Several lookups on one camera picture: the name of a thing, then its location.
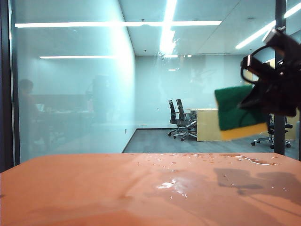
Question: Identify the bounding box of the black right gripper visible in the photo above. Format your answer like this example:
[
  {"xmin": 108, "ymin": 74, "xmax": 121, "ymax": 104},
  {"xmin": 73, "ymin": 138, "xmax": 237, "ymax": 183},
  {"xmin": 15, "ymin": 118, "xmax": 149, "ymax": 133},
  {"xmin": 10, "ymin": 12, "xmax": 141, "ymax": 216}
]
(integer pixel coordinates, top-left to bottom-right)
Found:
[{"xmin": 238, "ymin": 34, "xmax": 301, "ymax": 118}]

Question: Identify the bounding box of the yellow sponge with green scourer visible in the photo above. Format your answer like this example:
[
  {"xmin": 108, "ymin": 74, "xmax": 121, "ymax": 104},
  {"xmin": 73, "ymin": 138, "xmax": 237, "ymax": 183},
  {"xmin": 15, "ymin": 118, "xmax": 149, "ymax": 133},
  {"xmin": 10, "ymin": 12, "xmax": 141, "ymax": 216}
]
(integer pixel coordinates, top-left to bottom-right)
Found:
[{"xmin": 214, "ymin": 84, "xmax": 269, "ymax": 142}]

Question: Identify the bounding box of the black high-back office chair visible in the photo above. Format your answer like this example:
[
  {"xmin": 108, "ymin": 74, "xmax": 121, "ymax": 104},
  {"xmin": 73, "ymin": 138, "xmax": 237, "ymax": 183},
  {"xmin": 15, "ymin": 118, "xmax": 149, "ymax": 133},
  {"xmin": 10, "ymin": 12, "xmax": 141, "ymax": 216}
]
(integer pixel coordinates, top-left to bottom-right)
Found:
[{"xmin": 251, "ymin": 113, "xmax": 293, "ymax": 149}]

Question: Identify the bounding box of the light wooden office desk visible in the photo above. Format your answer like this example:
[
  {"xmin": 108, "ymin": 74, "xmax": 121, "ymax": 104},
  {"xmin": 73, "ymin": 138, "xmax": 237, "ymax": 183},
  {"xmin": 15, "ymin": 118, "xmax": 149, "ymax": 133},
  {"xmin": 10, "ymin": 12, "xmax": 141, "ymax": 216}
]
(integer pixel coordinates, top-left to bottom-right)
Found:
[{"xmin": 186, "ymin": 108, "xmax": 234, "ymax": 142}]

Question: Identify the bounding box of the long ceiling light strip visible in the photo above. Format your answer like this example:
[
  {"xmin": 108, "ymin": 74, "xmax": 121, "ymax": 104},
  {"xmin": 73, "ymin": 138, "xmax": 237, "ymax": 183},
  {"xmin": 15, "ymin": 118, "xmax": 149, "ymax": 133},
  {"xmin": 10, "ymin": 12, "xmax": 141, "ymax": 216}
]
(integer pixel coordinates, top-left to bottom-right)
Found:
[
  {"xmin": 158, "ymin": 0, "xmax": 177, "ymax": 57},
  {"xmin": 283, "ymin": 1, "xmax": 301, "ymax": 19},
  {"xmin": 235, "ymin": 20, "xmax": 277, "ymax": 50}
]

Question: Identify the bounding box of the black mesh office chair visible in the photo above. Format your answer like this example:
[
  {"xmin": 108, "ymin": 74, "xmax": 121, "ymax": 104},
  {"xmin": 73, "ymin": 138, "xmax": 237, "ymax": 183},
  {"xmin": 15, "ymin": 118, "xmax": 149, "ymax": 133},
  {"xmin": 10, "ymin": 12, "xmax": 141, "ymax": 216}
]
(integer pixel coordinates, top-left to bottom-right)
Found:
[
  {"xmin": 167, "ymin": 99, "xmax": 187, "ymax": 137},
  {"xmin": 173, "ymin": 98, "xmax": 198, "ymax": 142}
]

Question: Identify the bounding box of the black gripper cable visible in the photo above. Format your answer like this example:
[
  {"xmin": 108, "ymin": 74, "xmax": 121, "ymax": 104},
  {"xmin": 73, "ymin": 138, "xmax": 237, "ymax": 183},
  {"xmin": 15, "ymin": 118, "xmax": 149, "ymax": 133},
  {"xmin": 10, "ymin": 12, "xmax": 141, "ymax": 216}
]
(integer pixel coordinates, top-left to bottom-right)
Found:
[{"xmin": 240, "ymin": 45, "xmax": 275, "ymax": 83}]

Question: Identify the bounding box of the black vertical frame post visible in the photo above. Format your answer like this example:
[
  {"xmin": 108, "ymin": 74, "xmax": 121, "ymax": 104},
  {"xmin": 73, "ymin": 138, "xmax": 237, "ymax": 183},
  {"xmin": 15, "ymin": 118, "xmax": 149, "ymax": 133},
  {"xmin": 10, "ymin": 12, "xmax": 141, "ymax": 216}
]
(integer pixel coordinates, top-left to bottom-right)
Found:
[{"xmin": 274, "ymin": 0, "xmax": 287, "ymax": 156}]

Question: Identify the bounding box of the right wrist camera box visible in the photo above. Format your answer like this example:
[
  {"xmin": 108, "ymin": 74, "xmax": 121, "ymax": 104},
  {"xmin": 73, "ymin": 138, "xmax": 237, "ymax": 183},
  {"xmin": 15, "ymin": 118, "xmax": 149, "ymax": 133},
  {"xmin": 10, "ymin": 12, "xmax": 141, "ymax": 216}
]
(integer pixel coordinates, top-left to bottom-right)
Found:
[{"xmin": 263, "ymin": 26, "xmax": 286, "ymax": 48}]

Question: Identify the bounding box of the clear glass wall pane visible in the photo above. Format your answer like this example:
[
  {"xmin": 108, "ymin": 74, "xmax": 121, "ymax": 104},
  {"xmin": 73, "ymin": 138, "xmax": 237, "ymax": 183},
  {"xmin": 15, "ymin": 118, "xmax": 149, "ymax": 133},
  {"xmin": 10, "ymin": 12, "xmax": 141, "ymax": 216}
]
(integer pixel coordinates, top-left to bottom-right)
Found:
[{"xmin": 9, "ymin": 0, "xmax": 301, "ymax": 163}]

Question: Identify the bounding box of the dark glass wall edge frame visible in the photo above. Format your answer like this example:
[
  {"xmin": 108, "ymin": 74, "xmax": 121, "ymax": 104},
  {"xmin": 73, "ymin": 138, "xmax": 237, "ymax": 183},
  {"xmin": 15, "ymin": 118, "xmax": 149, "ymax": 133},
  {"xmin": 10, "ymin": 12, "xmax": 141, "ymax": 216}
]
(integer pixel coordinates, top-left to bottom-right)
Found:
[{"xmin": 0, "ymin": 0, "xmax": 21, "ymax": 174}]

